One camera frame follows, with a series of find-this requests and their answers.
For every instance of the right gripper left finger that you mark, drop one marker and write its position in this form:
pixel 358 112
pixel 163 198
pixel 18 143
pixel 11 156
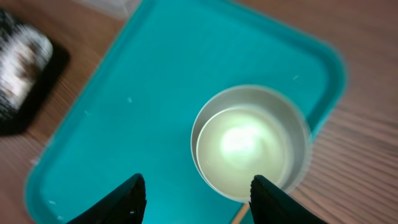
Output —
pixel 126 204

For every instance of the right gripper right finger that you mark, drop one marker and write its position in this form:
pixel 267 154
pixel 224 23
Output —
pixel 271 205

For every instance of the cream cup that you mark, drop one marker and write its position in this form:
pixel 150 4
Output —
pixel 237 144

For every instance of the grey bowl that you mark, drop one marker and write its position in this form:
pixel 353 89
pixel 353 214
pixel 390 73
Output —
pixel 267 101

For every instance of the wooden chopstick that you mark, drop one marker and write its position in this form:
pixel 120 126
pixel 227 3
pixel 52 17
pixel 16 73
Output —
pixel 241 214

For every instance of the teal serving tray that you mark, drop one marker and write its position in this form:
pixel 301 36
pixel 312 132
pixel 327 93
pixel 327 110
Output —
pixel 136 113

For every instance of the black tray bin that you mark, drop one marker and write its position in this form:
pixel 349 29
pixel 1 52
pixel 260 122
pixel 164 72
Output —
pixel 38 94

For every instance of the clear plastic bin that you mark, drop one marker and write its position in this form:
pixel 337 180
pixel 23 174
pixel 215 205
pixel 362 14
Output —
pixel 118 9

